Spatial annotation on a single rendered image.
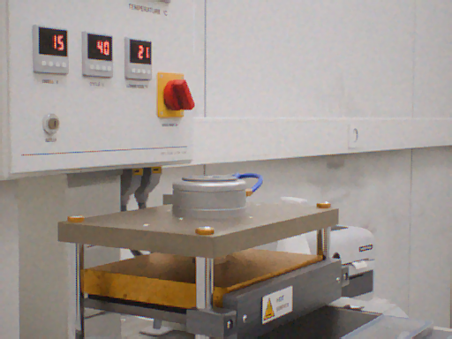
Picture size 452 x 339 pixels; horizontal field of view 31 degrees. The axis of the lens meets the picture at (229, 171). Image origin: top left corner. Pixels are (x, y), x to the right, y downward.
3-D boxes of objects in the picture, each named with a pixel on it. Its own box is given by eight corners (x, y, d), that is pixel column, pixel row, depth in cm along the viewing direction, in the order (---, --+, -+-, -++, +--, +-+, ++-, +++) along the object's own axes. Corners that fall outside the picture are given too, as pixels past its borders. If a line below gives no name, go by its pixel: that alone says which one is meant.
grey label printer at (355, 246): (241, 299, 187) (242, 225, 186) (292, 286, 202) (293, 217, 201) (333, 317, 171) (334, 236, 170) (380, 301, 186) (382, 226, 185)
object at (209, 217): (11, 305, 84) (10, 178, 83) (183, 259, 110) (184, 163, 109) (212, 340, 71) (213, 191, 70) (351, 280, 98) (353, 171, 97)
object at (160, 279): (83, 307, 83) (83, 214, 82) (202, 272, 102) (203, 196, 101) (229, 331, 74) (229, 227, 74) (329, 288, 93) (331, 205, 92)
